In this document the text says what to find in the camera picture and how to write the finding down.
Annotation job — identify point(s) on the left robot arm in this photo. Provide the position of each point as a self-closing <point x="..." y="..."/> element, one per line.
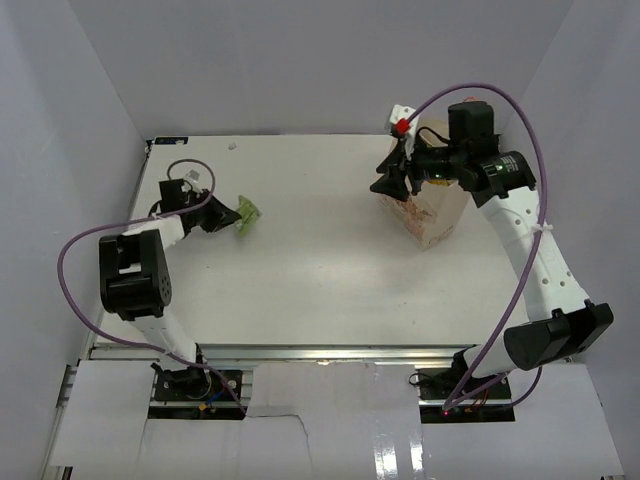
<point x="135" y="281"/>

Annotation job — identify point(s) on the aluminium table frame rail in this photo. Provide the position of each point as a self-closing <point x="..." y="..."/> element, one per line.
<point x="326" y="273"/>

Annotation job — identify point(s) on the light green snack packet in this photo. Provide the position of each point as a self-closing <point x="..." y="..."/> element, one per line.
<point x="249" y="215"/>

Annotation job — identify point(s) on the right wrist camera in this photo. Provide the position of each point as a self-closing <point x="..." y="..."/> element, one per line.
<point x="402" y="125"/>

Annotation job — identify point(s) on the blue label sticker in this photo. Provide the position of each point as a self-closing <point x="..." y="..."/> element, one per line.
<point x="164" y="140"/>

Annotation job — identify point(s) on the beige paper bag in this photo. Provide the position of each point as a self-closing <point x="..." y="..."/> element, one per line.
<point x="432" y="215"/>

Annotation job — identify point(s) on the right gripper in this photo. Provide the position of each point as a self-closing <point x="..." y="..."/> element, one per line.
<point x="393" y="183"/>

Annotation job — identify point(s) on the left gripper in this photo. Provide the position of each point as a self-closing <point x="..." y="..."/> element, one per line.
<point x="221" y="215"/>

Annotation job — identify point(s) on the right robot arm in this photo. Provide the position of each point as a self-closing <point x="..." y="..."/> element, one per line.
<point x="562" y="320"/>

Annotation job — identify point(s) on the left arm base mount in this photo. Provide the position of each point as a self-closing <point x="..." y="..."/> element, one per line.
<point x="195" y="394"/>

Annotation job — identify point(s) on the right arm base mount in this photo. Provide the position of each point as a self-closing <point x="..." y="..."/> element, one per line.
<point x="460" y="395"/>

